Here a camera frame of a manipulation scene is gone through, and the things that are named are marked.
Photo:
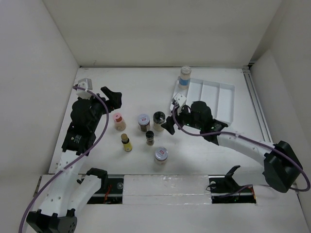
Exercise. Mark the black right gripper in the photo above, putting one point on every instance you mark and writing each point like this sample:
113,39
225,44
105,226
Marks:
179,112

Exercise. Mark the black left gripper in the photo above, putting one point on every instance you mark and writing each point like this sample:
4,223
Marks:
114,97

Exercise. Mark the black cap beige spice jar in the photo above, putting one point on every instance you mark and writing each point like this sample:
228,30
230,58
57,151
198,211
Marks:
158,120

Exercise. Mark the white lid brown spice jar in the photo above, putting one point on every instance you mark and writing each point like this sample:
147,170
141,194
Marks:
144,122

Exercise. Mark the tall blue label spice bottle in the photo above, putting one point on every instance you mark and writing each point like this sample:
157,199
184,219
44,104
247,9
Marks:
184,78

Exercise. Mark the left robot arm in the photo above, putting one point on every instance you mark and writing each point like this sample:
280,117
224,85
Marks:
67,195

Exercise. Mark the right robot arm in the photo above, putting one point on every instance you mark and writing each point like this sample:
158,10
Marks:
232,139

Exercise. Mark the small black cap pepper jar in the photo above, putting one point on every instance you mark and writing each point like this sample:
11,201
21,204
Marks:
149,138

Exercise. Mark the pink cap spice bottle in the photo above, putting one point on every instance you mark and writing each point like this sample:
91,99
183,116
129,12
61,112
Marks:
119,122

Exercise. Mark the white lid beige spice jar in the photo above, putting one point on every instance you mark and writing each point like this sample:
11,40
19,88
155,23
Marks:
161,155

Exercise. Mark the yellow label brown cap bottle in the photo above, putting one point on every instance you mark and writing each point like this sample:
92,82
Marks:
126,142

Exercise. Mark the white plastic organizer tray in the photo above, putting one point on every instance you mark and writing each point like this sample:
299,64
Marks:
219,97

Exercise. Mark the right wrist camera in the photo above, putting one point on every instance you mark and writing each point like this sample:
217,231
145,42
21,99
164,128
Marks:
179,99

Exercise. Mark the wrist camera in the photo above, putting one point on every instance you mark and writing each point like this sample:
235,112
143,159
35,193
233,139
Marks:
85,84
179,99

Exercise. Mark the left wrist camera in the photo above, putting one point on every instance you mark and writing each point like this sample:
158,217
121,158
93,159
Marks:
85,84

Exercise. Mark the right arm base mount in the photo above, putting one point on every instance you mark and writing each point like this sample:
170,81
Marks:
225,190

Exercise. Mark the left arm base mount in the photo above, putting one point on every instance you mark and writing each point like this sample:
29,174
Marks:
112,193

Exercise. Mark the aluminium rail right side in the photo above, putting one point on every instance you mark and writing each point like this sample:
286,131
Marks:
261,116

